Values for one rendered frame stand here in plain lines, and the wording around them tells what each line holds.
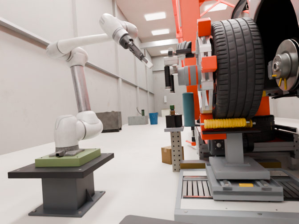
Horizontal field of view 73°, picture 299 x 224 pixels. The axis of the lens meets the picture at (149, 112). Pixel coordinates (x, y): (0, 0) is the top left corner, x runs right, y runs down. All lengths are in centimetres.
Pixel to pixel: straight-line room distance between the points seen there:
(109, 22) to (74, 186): 103
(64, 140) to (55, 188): 31
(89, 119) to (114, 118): 508
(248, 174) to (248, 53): 68
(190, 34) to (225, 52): 83
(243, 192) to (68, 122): 116
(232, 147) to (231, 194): 32
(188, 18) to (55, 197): 177
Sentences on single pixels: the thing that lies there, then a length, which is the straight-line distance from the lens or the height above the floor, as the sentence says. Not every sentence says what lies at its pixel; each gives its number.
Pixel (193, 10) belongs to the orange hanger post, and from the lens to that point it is 206.
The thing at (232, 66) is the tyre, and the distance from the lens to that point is 117.
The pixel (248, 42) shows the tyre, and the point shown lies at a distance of 123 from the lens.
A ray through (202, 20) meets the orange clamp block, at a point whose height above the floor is 113.
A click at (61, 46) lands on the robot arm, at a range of 159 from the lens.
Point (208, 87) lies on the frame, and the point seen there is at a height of 73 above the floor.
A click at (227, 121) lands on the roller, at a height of 52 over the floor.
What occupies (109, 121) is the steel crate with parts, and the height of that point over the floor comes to 38.
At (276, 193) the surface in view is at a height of 13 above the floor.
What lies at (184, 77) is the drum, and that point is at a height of 83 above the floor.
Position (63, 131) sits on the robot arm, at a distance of 147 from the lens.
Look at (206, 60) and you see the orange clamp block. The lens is 113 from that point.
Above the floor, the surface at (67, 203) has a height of 6.
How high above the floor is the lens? 61
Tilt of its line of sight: level
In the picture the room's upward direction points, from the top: 4 degrees counter-clockwise
